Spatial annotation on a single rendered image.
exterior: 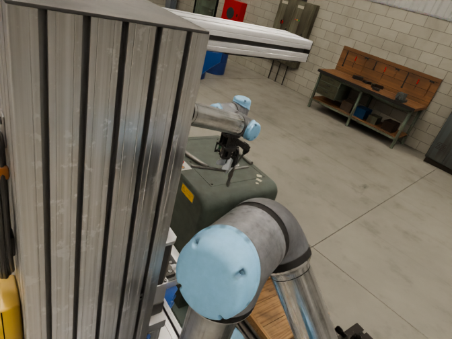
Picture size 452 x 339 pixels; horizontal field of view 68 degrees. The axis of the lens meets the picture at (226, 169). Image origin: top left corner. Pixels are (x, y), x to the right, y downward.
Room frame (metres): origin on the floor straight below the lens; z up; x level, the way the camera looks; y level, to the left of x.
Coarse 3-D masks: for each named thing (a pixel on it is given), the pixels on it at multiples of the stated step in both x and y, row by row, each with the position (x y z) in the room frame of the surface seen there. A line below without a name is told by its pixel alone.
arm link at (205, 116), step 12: (204, 108) 0.98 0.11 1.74; (216, 108) 1.04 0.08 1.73; (192, 120) 0.92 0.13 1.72; (204, 120) 0.97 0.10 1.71; (216, 120) 1.01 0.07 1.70; (228, 120) 1.06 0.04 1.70; (240, 120) 1.12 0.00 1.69; (252, 120) 1.16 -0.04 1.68; (228, 132) 1.09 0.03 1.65; (240, 132) 1.12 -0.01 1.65; (252, 132) 1.14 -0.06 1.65
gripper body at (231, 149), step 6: (222, 132) 1.32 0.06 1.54; (222, 138) 1.33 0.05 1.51; (228, 138) 1.31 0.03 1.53; (234, 138) 1.34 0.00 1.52; (216, 144) 1.33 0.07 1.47; (222, 144) 1.31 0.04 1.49; (228, 144) 1.31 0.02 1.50; (234, 144) 1.34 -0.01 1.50; (216, 150) 1.34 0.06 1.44; (222, 150) 1.30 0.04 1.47; (228, 150) 1.30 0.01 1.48; (234, 150) 1.32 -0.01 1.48; (222, 156) 1.30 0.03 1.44; (228, 156) 1.31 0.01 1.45; (234, 156) 1.33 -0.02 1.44
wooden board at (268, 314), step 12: (264, 288) 1.18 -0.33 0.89; (264, 300) 1.11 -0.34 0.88; (276, 300) 1.13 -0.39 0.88; (252, 312) 1.02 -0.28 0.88; (264, 312) 1.04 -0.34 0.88; (276, 312) 1.06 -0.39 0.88; (252, 324) 0.97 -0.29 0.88; (264, 324) 0.98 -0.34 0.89; (276, 324) 1.00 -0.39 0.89; (288, 324) 1.01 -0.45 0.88; (264, 336) 0.91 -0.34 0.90; (276, 336) 0.94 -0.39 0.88; (288, 336) 0.94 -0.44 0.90
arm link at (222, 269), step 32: (224, 224) 0.38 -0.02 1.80; (256, 224) 0.40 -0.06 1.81; (192, 256) 0.34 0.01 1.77; (224, 256) 0.33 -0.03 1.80; (256, 256) 0.35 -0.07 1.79; (192, 288) 0.33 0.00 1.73; (224, 288) 0.31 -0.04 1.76; (256, 288) 0.32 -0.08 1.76; (192, 320) 0.35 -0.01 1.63; (224, 320) 0.32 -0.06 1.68
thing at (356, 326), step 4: (356, 324) 1.04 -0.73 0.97; (348, 328) 1.01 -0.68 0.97; (352, 328) 1.01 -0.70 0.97; (356, 328) 1.02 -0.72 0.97; (360, 328) 1.02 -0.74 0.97; (344, 332) 0.98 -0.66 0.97; (348, 332) 0.99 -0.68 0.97; (352, 332) 0.99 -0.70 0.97; (356, 332) 1.00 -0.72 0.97; (360, 332) 1.00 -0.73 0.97; (340, 336) 0.95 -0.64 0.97; (364, 336) 0.99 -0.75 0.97; (368, 336) 0.99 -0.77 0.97
